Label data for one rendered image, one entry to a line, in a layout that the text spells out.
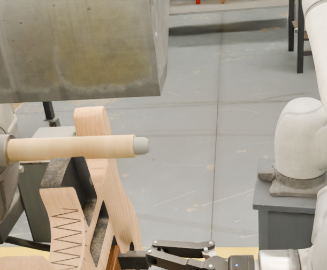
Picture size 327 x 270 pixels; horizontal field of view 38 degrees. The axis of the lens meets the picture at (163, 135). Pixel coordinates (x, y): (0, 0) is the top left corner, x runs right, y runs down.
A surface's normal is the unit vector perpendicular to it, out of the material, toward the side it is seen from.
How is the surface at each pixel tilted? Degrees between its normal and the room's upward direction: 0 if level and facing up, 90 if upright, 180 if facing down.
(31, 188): 90
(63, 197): 97
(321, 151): 89
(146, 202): 0
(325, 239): 80
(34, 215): 90
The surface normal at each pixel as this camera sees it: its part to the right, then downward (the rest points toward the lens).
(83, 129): -0.14, 0.29
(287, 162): -0.71, 0.41
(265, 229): -0.86, 0.31
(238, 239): -0.11, -0.89
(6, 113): 0.99, -0.14
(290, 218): -0.25, 0.46
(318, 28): -0.79, -0.23
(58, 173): -0.15, -0.76
